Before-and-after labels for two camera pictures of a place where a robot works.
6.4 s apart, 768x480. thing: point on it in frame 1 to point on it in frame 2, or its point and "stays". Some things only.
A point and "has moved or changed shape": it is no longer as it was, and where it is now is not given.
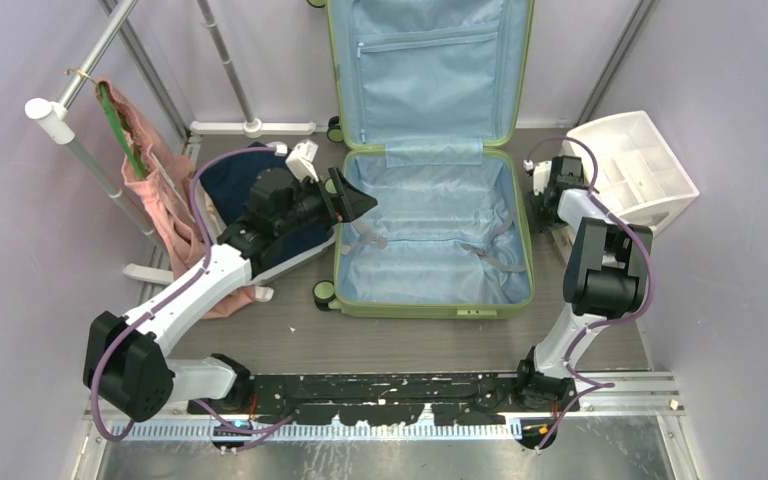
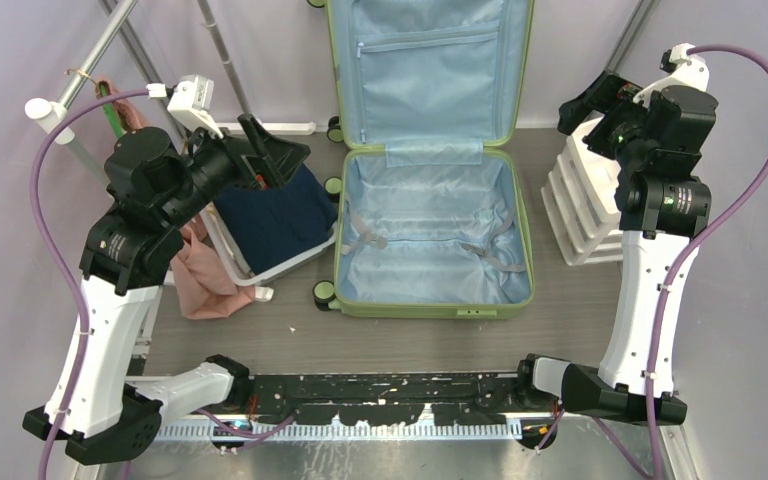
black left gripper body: [337, 204] to [252, 170]
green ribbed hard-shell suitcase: [427, 96] stays
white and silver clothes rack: [54, 115] stays
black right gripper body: [545, 217] to [613, 95]
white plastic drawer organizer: [631, 169] has moved or changed shape
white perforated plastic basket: [214, 230] stays
